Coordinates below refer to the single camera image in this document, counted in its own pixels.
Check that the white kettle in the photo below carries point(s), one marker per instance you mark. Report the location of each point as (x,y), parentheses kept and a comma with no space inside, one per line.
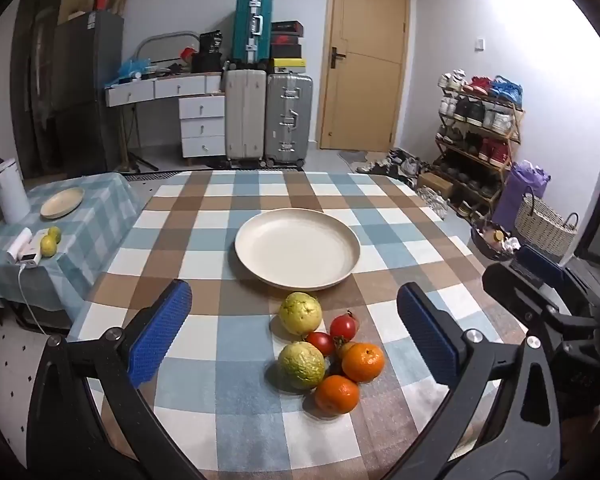
(11,195)

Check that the dark tall cabinet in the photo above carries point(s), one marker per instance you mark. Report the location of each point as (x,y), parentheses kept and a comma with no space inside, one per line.
(35,75)

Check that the small red object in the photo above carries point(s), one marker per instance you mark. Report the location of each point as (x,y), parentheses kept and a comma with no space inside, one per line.
(187,52)

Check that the orange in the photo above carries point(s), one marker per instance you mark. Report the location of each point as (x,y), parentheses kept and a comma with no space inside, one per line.
(336,395)
(363,362)

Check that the green lime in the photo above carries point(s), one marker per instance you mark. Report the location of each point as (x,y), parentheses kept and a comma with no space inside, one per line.
(48,246)
(55,233)

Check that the small cardboard box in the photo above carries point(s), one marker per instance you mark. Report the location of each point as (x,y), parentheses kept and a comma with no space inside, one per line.
(435,185)

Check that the wooden shoe rack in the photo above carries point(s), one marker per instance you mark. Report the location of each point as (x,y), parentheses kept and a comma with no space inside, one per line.
(514,127)

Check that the light blue plastic bag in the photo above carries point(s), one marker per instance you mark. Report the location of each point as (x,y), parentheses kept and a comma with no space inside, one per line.
(132,67)

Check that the red tomato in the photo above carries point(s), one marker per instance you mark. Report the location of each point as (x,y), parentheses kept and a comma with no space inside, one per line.
(343,327)
(321,342)

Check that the checked teal tablecloth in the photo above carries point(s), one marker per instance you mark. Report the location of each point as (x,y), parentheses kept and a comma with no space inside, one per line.
(95,240)

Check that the grey fridge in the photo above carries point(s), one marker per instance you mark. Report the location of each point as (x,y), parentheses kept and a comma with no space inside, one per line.
(87,90)

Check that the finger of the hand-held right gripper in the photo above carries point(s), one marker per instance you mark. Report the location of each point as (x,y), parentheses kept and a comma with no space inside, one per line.
(510,285)
(540,262)

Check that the purple bag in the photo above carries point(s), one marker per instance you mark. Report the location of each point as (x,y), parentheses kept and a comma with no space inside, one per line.
(520,185)

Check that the checked brown blue tablecloth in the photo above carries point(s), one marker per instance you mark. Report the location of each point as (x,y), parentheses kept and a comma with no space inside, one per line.
(220,270)

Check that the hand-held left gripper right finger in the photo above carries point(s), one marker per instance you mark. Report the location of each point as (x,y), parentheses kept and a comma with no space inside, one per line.
(427,335)

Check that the silver suitcase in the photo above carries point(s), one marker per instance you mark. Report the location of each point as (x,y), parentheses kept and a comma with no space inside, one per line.
(288,120)

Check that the dark basket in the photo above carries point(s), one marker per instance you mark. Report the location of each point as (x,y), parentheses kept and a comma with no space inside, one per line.
(487,245)

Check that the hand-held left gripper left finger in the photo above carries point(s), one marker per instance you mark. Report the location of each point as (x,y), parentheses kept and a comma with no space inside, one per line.
(160,332)

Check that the rows of shelved shoes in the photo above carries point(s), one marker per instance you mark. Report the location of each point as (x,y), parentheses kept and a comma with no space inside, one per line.
(472,110)

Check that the dark shoebox with red logo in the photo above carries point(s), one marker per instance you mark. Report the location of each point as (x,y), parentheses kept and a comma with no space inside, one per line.
(286,27)

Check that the red black shoebox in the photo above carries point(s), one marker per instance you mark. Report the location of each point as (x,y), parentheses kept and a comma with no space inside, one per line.
(286,39)

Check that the wooden door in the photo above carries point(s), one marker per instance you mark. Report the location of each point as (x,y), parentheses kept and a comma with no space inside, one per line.
(365,100)

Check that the grey arched frame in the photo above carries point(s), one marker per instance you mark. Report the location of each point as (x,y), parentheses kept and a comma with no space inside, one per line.
(152,39)

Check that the white desk with drawers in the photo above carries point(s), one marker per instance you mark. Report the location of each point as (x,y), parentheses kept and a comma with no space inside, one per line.
(200,120)

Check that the large cream plate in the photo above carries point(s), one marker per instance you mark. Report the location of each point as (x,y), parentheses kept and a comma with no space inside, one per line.
(295,247)

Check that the greenish yellow guava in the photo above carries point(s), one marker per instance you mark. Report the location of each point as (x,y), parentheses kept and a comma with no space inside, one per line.
(301,365)

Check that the beige suitcase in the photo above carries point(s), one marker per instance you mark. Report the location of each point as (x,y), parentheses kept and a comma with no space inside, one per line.
(245,115)

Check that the white handheld device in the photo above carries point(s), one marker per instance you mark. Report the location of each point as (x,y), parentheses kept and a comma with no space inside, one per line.
(22,245)

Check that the teal suitcase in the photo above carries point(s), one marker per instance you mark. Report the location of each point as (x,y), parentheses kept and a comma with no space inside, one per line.
(252,27)

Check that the pile of assorted shoes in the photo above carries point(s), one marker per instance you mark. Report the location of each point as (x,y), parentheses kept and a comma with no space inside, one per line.
(395,165)

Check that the small cream plate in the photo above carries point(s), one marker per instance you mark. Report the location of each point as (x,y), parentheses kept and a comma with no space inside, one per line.
(61,203)

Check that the black bag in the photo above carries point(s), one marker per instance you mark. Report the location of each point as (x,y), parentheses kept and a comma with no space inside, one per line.
(210,50)

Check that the woven basket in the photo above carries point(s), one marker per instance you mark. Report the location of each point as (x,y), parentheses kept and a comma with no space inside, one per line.
(542,225)

